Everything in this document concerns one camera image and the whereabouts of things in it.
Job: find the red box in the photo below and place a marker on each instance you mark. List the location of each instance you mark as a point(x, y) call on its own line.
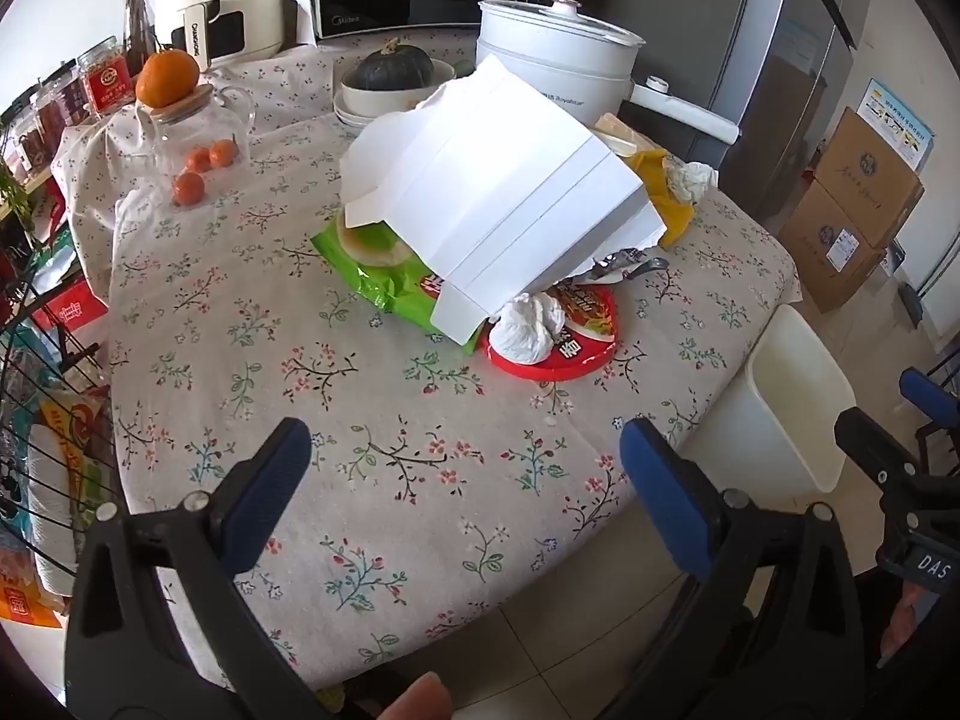
point(71, 307)

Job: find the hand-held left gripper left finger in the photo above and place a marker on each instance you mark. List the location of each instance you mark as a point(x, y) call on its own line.
point(262, 499)

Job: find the beige floral tablecloth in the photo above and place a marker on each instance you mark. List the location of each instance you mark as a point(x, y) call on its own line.
point(300, 390)

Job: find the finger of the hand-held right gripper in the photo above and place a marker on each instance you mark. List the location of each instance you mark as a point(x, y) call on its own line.
point(885, 457)
point(930, 394)

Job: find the wall notice sheet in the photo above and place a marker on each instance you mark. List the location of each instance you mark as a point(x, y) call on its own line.
point(900, 120)

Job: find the white tissue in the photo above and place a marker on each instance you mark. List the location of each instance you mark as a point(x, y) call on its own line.
point(525, 334)
point(691, 181)

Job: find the orange snack packet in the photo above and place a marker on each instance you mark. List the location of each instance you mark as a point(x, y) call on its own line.
point(26, 600)

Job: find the person's left hand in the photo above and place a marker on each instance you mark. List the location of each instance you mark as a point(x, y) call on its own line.
point(415, 699)

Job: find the wooden pitcher lid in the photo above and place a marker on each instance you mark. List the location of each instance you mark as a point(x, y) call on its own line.
point(180, 109)

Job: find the glass vase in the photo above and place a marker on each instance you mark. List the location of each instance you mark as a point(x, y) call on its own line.
point(139, 30)

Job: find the cream flower bowl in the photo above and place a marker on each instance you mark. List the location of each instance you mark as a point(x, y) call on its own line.
point(375, 99)

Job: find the white trash bin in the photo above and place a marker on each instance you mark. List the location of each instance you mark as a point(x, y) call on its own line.
point(787, 405)

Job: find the glass pitcher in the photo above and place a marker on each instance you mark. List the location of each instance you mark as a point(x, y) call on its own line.
point(199, 135)

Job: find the glass jar red label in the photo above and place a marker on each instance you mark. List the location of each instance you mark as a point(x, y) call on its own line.
point(105, 79)

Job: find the large orange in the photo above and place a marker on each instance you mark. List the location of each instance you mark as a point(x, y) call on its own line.
point(167, 79)

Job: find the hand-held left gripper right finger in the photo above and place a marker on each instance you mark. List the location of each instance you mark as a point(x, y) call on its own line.
point(667, 495)

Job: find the white cardboard box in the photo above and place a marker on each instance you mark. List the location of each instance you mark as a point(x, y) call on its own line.
point(510, 187)

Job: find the beige paper bag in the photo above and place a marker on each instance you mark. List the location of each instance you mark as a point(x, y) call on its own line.
point(622, 133)

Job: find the yellow paper bag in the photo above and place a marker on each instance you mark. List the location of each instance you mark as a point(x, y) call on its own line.
point(671, 217)

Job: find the red round noodle lid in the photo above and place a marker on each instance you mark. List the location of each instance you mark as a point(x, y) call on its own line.
point(589, 356)

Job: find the green snack packet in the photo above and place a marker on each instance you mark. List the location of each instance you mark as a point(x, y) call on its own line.
point(382, 277)

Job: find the white pot lid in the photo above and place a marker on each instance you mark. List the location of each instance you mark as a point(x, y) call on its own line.
point(555, 26)

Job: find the glass jar dark contents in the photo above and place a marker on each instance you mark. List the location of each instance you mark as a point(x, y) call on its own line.
point(64, 105)
point(34, 141)

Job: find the white electric pot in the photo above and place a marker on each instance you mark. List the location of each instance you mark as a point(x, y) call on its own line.
point(585, 82)

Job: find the grey dustpan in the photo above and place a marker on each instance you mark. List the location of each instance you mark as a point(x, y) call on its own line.
point(909, 292)

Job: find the small orange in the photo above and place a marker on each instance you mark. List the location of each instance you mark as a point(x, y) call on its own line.
point(223, 154)
point(199, 160)
point(188, 189)

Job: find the grey refrigerator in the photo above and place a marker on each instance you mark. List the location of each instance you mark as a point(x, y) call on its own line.
point(787, 90)

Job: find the dark green pumpkin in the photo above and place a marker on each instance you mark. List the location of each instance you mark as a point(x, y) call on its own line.
point(394, 67)

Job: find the brown cardboard box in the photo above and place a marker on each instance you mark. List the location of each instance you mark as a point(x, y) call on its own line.
point(870, 180)
point(825, 255)

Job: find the metal utensil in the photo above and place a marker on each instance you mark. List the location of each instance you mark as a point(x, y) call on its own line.
point(622, 264)

